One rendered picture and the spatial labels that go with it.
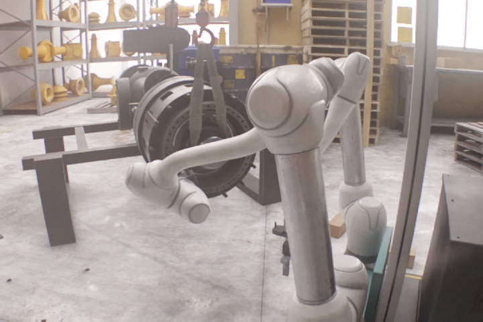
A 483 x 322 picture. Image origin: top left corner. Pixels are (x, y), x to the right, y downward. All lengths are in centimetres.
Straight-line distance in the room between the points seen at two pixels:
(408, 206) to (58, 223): 220
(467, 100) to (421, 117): 615
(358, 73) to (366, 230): 61
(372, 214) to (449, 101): 560
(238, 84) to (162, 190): 370
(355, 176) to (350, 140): 16
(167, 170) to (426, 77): 76
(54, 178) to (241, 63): 298
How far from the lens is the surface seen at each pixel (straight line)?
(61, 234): 268
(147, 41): 422
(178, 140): 164
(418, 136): 102
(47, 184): 254
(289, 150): 74
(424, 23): 99
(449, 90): 694
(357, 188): 163
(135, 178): 111
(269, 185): 303
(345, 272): 106
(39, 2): 904
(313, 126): 74
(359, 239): 152
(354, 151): 159
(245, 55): 473
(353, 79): 136
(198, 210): 114
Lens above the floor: 129
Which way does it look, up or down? 15 degrees down
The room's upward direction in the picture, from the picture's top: straight up
